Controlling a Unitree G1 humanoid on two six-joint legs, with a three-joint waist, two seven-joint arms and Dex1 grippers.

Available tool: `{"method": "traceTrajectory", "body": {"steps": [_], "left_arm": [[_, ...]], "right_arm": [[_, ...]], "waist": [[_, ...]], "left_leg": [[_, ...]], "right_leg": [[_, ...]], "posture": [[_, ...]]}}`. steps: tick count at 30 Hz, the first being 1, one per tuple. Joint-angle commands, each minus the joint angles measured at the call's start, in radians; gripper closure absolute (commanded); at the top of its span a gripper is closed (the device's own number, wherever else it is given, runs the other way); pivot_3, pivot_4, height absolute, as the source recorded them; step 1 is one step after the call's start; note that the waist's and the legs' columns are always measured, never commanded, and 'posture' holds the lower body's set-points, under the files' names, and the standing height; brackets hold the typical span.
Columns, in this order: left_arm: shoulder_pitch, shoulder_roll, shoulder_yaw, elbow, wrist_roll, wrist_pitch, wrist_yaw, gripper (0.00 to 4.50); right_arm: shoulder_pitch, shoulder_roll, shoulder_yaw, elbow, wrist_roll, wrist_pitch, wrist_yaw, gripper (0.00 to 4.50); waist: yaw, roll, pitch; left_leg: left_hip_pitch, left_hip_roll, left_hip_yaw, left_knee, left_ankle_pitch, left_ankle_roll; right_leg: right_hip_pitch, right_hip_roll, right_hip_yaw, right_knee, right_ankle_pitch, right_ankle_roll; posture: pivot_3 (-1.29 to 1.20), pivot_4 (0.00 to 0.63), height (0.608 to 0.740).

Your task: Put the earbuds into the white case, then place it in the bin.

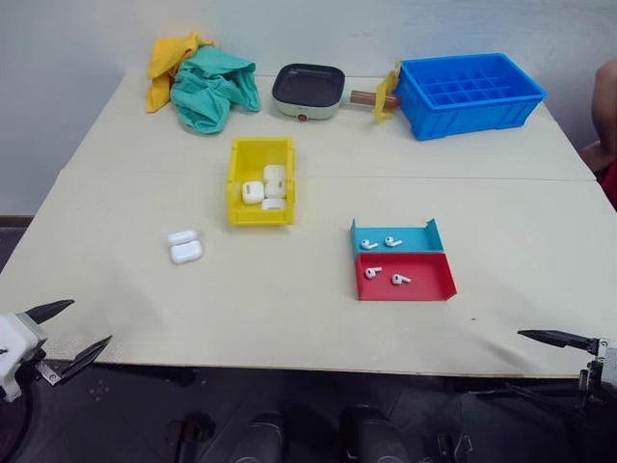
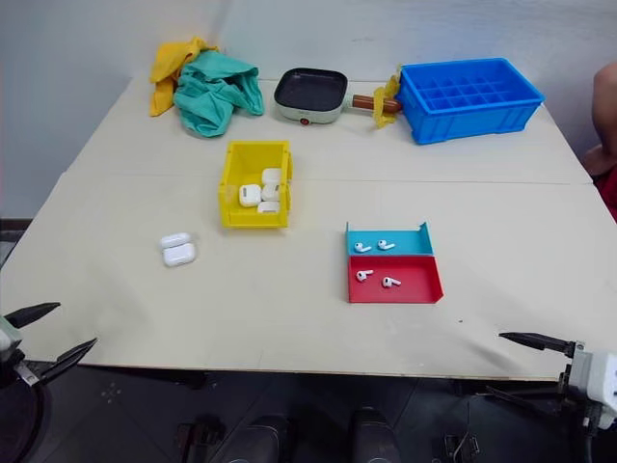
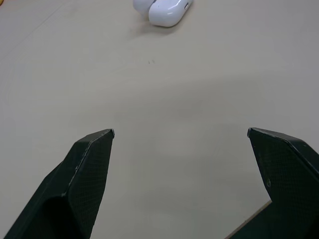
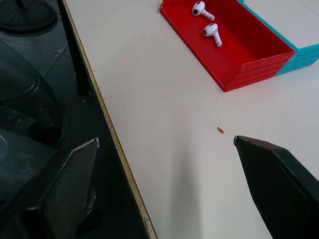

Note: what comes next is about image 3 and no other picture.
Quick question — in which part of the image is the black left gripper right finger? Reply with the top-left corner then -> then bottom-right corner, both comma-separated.
225,127 -> 319,239

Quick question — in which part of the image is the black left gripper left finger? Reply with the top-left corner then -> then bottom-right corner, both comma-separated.
1,128 -> 115,239

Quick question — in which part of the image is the white earbuds charging case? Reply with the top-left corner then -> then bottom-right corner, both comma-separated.
132,0 -> 194,27

